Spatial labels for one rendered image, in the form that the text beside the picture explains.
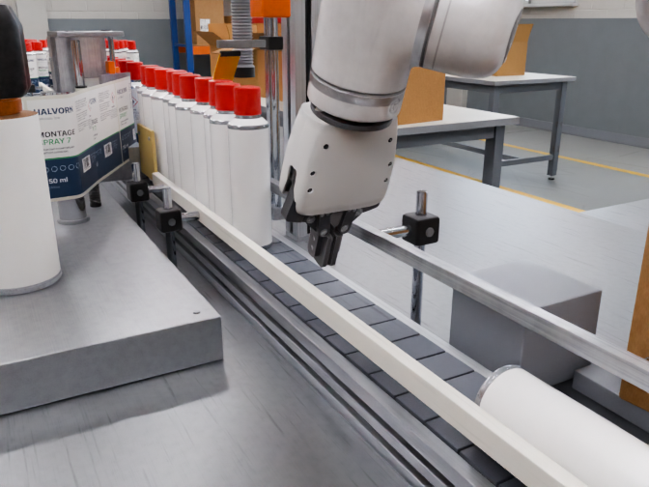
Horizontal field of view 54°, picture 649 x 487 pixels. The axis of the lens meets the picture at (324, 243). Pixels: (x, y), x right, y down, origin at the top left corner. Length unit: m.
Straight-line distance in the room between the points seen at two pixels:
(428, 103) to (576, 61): 4.96
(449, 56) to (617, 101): 6.68
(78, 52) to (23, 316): 0.62
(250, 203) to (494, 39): 0.41
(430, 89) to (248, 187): 1.89
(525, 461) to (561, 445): 0.02
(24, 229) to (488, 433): 0.52
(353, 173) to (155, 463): 0.30
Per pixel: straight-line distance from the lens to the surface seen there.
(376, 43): 0.52
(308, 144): 0.56
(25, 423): 0.63
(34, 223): 0.75
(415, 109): 2.60
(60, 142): 0.97
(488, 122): 2.76
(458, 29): 0.51
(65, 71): 1.26
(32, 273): 0.76
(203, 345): 0.66
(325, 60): 0.54
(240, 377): 0.65
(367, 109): 0.54
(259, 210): 0.81
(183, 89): 0.99
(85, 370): 0.64
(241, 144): 0.79
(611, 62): 7.23
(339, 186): 0.59
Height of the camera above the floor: 1.16
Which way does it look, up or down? 19 degrees down
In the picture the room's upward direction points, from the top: straight up
